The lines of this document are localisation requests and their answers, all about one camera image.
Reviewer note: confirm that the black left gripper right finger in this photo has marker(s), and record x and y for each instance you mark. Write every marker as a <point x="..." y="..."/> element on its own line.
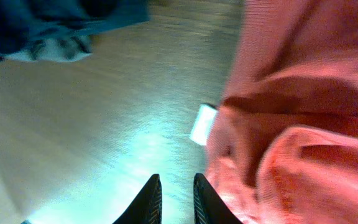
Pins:
<point x="209" y="208"/>

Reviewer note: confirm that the orange FRAM t-shirt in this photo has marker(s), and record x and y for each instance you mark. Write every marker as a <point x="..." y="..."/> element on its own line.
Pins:
<point x="283" y="147"/>

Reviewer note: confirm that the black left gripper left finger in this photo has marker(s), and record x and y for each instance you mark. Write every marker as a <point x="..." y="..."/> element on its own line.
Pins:
<point x="146" y="208"/>

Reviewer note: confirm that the black folded garment with stripes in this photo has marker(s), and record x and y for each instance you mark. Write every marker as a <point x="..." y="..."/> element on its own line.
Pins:
<point x="28" y="27"/>

